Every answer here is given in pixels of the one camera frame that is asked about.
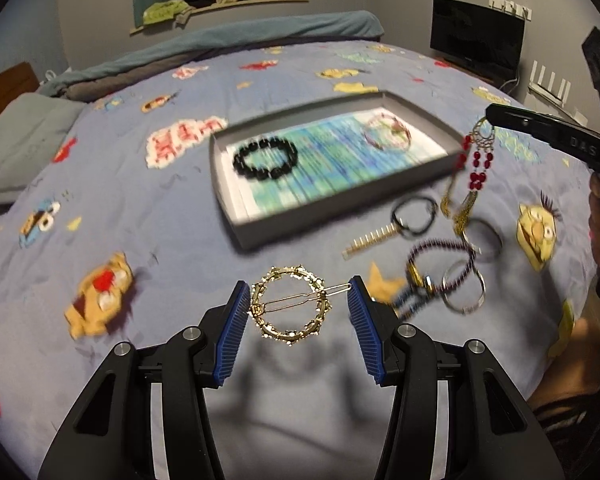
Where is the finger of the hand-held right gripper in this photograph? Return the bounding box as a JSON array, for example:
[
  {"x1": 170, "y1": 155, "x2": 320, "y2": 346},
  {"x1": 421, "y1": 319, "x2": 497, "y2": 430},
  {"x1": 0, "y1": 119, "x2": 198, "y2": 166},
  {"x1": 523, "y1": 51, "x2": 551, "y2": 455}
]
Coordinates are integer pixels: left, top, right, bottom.
[{"x1": 485, "y1": 102, "x2": 600, "y2": 166}]

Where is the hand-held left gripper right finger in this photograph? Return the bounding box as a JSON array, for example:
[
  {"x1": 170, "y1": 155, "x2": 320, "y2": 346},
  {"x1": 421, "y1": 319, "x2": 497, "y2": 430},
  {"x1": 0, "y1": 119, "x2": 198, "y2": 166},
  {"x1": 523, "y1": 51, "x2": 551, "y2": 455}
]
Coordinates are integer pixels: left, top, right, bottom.
[{"x1": 346, "y1": 275, "x2": 567, "y2": 480}]

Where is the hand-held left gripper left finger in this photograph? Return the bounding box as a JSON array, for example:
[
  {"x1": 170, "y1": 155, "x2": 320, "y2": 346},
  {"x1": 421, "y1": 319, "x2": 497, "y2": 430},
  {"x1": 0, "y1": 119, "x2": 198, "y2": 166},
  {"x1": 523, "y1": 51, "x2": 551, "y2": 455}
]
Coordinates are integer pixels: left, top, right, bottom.
[{"x1": 37, "y1": 280, "x2": 252, "y2": 480}]

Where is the dark blue bead bracelet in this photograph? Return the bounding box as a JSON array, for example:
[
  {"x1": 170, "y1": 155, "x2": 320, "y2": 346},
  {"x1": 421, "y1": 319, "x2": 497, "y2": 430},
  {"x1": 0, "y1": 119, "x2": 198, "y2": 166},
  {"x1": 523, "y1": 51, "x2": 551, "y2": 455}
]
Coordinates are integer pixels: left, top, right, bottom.
[{"x1": 390, "y1": 277, "x2": 433, "y2": 318}]

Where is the gold round hair clip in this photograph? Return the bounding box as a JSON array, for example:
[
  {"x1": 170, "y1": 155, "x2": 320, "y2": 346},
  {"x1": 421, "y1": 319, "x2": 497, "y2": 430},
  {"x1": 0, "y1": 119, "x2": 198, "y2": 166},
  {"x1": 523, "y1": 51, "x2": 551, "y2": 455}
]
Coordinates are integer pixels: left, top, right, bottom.
[{"x1": 249, "y1": 265, "x2": 353, "y2": 348}]

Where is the gold bar hair clip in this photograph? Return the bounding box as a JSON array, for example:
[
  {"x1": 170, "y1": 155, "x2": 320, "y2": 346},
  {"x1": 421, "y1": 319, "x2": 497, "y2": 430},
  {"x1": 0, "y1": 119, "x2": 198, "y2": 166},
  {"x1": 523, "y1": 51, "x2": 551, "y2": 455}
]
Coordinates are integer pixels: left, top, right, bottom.
[{"x1": 342, "y1": 224, "x2": 401, "y2": 261}]

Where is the red bead gold necklace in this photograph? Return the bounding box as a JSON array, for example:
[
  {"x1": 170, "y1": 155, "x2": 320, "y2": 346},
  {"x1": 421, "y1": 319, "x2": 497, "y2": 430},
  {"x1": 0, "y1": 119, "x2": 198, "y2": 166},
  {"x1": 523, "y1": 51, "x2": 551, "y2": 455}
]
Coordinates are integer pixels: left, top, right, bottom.
[{"x1": 440, "y1": 117, "x2": 498, "y2": 233}]

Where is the silver bangle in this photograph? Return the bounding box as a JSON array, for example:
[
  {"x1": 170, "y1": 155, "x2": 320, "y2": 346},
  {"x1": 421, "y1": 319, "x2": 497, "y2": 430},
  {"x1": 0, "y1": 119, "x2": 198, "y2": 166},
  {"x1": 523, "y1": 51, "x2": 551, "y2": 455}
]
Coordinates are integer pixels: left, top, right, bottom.
[
  {"x1": 462, "y1": 219, "x2": 504, "y2": 262},
  {"x1": 441, "y1": 259, "x2": 486, "y2": 315}
]

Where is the black hair tie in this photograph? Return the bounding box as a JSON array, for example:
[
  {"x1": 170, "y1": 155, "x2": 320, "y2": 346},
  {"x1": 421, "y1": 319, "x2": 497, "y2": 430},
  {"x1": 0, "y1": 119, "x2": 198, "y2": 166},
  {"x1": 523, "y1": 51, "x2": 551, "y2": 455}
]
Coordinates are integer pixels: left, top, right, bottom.
[{"x1": 391, "y1": 206, "x2": 435, "y2": 239}]

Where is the purple bead bracelet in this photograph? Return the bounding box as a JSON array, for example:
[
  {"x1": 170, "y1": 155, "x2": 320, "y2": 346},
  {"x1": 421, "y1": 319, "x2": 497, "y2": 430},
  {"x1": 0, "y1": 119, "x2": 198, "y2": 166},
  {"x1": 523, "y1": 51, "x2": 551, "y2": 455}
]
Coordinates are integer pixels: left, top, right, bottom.
[{"x1": 406, "y1": 239, "x2": 477, "y2": 293}]

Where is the grey cardboard tray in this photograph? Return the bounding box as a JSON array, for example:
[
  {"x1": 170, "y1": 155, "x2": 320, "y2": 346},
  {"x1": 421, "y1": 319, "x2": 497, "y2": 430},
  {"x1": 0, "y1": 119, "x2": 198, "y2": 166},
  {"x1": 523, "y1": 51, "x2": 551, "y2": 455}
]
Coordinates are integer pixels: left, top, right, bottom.
[{"x1": 209, "y1": 91, "x2": 463, "y2": 251}]

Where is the white router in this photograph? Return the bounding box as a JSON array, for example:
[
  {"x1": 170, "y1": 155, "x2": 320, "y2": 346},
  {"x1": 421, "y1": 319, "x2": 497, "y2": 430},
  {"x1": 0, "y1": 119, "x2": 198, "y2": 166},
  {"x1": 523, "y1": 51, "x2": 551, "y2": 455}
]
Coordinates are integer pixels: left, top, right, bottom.
[{"x1": 527, "y1": 60, "x2": 573, "y2": 106}]

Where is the black monitor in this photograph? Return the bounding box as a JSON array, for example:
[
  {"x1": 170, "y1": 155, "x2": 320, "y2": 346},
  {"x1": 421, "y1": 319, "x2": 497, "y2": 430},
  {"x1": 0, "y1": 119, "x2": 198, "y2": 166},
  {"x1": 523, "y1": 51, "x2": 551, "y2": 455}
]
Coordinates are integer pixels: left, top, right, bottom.
[{"x1": 430, "y1": 0, "x2": 526, "y2": 81}]

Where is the blue-green printed paper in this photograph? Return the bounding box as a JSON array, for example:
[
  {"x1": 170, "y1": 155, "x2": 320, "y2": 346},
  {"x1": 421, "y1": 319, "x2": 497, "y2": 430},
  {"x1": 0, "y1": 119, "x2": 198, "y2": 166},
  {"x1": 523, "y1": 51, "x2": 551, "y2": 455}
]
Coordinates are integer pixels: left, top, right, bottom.
[{"x1": 237, "y1": 110, "x2": 448, "y2": 221}]

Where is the person's leg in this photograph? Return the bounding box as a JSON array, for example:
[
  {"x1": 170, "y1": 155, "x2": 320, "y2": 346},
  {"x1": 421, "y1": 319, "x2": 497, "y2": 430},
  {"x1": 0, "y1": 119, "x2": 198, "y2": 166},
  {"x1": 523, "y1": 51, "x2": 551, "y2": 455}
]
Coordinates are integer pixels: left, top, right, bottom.
[{"x1": 527, "y1": 305, "x2": 600, "y2": 461}]

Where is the grey blanket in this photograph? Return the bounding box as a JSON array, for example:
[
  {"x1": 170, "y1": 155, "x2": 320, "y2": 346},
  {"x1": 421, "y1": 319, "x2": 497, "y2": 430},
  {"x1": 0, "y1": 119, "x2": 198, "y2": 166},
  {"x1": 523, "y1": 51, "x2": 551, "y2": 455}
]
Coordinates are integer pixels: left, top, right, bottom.
[{"x1": 65, "y1": 67, "x2": 181, "y2": 103}]

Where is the grey pillow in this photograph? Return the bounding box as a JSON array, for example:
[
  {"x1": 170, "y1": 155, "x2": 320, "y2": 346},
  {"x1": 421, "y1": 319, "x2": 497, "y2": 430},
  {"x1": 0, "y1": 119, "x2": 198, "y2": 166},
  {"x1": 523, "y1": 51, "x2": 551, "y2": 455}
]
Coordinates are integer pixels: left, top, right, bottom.
[{"x1": 0, "y1": 92, "x2": 83, "y2": 196}]

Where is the teal blanket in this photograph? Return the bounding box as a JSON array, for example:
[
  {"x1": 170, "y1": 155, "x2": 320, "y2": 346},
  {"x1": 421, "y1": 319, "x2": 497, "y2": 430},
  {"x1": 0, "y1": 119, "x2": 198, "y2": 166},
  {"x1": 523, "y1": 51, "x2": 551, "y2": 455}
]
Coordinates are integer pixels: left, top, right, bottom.
[{"x1": 37, "y1": 10, "x2": 385, "y2": 103}]

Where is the wooden window sill shelf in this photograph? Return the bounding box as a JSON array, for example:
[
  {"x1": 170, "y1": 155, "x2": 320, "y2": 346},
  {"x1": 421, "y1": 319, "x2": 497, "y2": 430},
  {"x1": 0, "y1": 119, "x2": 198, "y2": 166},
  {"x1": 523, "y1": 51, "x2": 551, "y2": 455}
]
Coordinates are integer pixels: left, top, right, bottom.
[{"x1": 129, "y1": 0, "x2": 311, "y2": 37}]

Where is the green cloth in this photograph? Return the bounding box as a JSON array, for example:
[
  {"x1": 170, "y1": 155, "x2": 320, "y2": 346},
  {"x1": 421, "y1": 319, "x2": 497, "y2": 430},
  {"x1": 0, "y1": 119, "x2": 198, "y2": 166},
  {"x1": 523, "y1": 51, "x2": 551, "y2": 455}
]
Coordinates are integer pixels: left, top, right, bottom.
[{"x1": 142, "y1": 0, "x2": 193, "y2": 26}]

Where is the wooden headboard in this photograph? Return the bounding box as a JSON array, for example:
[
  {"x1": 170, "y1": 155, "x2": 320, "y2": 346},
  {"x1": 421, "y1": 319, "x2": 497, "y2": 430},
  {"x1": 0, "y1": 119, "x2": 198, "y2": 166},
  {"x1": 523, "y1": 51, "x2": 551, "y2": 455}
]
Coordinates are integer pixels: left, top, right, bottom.
[{"x1": 0, "y1": 62, "x2": 40, "y2": 128}]

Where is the white wall power strip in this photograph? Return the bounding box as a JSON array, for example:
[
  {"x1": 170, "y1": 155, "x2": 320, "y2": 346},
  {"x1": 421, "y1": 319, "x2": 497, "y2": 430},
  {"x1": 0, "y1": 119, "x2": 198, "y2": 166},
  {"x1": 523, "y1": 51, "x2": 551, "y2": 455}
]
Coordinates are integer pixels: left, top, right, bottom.
[{"x1": 489, "y1": 0, "x2": 533, "y2": 22}]

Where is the pink string bracelet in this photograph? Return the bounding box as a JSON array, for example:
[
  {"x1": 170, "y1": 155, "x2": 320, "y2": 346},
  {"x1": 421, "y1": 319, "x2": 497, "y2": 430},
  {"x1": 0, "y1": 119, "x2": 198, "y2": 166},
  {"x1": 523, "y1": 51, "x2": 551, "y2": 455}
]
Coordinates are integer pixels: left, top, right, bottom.
[{"x1": 362, "y1": 114, "x2": 412, "y2": 151}]

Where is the black large bead bracelet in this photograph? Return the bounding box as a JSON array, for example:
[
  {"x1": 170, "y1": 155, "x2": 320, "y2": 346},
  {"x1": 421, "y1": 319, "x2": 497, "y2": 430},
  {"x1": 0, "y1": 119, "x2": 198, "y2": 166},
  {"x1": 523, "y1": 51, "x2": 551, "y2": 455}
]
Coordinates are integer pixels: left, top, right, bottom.
[{"x1": 232, "y1": 136, "x2": 299, "y2": 181}]

